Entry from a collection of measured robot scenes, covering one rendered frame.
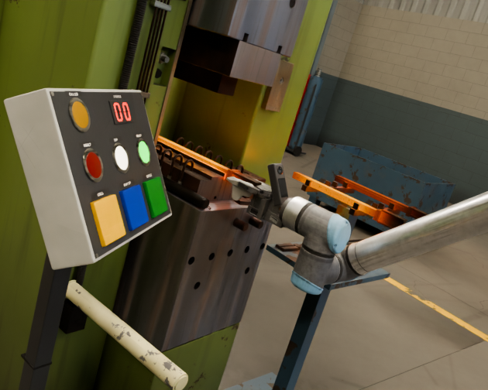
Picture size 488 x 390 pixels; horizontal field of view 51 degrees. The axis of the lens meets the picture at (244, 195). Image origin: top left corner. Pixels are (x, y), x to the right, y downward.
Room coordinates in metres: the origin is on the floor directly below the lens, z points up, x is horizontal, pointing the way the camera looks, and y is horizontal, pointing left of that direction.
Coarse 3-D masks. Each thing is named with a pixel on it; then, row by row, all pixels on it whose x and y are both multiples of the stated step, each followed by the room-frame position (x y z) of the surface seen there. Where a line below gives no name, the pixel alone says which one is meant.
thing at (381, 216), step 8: (296, 176) 1.80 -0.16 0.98; (304, 176) 1.78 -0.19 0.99; (312, 184) 1.75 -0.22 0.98; (320, 184) 1.73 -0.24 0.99; (328, 192) 1.71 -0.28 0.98; (336, 192) 1.69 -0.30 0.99; (344, 200) 1.66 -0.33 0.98; (352, 200) 1.64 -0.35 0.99; (360, 208) 1.62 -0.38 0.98; (368, 208) 1.60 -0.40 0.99; (376, 216) 1.57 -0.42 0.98; (384, 216) 1.57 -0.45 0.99; (392, 216) 1.55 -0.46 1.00; (384, 224) 1.55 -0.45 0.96; (392, 224) 1.55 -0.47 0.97; (400, 224) 1.53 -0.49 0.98
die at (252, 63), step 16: (192, 32) 1.45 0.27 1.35; (208, 32) 1.41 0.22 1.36; (192, 48) 1.44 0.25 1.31; (208, 48) 1.40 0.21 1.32; (224, 48) 1.37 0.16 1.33; (240, 48) 1.36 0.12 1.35; (256, 48) 1.41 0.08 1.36; (208, 64) 1.40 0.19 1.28; (224, 64) 1.37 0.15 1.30; (240, 64) 1.37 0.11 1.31; (256, 64) 1.43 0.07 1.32; (272, 64) 1.49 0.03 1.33; (256, 80) 1.45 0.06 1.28; (272, 80) 1.51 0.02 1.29
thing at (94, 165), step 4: (92, 152) 0.82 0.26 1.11; (88, 156) 0.80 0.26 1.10; (92, 156) 0.81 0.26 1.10; (96, 156) 0.82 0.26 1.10; (88, 160) 0.80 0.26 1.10; (92, 160) 0.81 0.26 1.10; (96, 160) 0.82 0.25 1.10; (88, 164) 0.79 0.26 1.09; (92, 164) 0.80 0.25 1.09; (96, 164) 0.82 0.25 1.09; (100, 164) 0.83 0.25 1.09; (88, 168) 0.79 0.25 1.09; (92, 168) 0.80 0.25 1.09; (96, 168) 0.81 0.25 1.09; (100, 168) 0.83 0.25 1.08; (92, 172) 0.80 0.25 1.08; (96, 172) 0.81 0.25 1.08; (100, 172) 0.82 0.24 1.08; (96, 176) 0.81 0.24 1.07
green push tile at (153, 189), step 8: (144, 184) 0.97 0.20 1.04; (152, 184) 0.99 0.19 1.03; (160, 184) 1.03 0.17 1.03; (152, 192) 0.98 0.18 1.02; (160, 192) 1.02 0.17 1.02; (152, 200) 0.97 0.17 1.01; (160, 200) 1.01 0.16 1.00; (152, 208) 0.96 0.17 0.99; (160, 208) 1.00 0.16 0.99; (152, 216) 0.96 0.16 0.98
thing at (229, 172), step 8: (160, 136) 1.64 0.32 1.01; (168, 144) 1.59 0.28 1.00; (176, 144) 1.59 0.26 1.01; (184, 152) 1.55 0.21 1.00; (192, 152) 1.54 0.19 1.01; (200, 160) 1.51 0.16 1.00; (208, 160) 1.50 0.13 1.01; (216, 168) 1.47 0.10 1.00; (224, 168) 1.46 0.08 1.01; (240, 176) 1.41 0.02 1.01; (248, 176) 1.43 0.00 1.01; (256, 184) 1.39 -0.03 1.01
